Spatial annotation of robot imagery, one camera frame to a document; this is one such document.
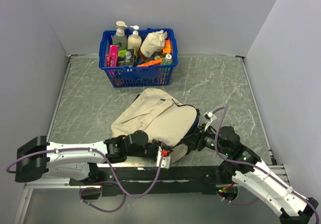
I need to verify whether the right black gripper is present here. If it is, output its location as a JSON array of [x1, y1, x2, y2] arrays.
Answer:
[[180, 123, 229, 155]]

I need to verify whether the beige canvas backpack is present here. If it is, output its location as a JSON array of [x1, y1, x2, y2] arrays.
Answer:
[[111, 88, 200, 163]]

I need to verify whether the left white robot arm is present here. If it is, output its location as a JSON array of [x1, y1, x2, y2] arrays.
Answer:
[[13, 131, 166, 185]]

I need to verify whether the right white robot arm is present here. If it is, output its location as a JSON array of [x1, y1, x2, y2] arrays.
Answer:
[[181, 126, 318, 223]]

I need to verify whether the small green red-capped bottle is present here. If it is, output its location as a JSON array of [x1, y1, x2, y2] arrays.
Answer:
[[162, 54, 173, 65]]

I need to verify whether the orange long packet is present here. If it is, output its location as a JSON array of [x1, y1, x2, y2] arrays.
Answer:
[[137, 58, 163, 67]]

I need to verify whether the blue plastic shopping basket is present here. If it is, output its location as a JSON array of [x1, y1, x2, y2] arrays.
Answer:
[[99, 28, 179, 88]]

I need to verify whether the green black box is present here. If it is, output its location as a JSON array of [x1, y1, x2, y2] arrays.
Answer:
[[117, 48, 138, 67]]

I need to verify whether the orange snack packet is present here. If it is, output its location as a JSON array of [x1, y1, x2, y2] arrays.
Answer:
[[163, 39, 172, 54]]

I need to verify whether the pink box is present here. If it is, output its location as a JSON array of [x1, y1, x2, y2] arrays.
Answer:
[[105, 45, 118, 67]]

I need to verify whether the cream pump lotion bottle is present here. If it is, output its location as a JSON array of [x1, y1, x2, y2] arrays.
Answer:
[[127, 25, 142, 52]]

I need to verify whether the green pump bottle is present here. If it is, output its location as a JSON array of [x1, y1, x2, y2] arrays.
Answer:
[[112, 21, 127, 51]]

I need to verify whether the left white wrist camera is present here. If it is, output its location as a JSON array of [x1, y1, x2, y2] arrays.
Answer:
[[156, 147, 172, 169]]

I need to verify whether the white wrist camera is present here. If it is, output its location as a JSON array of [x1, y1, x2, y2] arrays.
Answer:
[[156, 147, 172, 169], [203, 111, 217, 129]]

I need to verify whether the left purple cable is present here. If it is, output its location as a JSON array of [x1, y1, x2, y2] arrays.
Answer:
[[6, 147, 166, 199]]

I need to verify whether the purple cable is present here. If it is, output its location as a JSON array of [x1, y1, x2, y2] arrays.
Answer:
[[6, 147, 166, 199], [214, 106, 320, 224]]

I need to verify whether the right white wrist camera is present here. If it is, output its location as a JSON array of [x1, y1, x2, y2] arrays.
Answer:
[[203, 111, 217, 129]]

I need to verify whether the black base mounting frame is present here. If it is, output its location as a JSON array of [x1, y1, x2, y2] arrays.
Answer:
[[69, 166, 249, 197]]

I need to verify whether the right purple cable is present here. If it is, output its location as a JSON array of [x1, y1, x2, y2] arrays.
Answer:
[[214, 106, 320, 224]]

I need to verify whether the beige drawstring cloth pouch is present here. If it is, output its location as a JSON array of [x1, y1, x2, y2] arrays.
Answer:
[[139, 30, 168, 58]]

